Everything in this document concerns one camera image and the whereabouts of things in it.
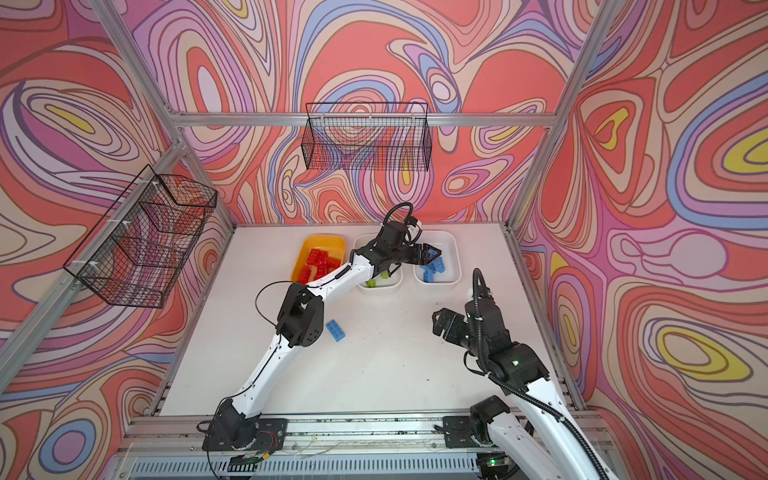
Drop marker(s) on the left black wire basket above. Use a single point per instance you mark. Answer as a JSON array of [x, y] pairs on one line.
[[159, 218]]

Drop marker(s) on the red lego brick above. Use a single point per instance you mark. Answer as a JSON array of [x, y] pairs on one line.
[[305, 274], [332, 263], [322, 257], [311, 257], [321, 272]]

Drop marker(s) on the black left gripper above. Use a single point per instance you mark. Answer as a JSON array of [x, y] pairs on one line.
[[424, 251]]

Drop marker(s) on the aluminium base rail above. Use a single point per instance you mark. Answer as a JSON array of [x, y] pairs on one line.
[[434, 445]]

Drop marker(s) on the right white plastic bin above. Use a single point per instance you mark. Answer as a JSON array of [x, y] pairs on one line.
[[450, 255]]

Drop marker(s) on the yellow plastic bin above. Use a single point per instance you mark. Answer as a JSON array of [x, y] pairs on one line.
[[334, 245]]

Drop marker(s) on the white plastic bin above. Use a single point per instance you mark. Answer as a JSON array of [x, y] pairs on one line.
[[383, 286], [450, 255]]

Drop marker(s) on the black wire basket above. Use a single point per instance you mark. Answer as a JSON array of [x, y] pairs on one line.
[[369, 136], [159, 218]]

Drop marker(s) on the middle white plastic bin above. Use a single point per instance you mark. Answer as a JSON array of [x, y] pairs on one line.
[[383, 286]]

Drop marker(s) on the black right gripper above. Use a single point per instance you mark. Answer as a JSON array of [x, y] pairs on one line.
[[456, 321]]

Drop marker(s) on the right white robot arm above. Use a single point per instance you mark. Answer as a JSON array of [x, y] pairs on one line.
[[530, 422]]

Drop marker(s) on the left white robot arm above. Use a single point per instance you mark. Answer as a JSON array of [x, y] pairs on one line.
[[300, 323]]

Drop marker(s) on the back black wire basket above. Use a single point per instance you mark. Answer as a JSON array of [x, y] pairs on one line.
[[369, 136]]

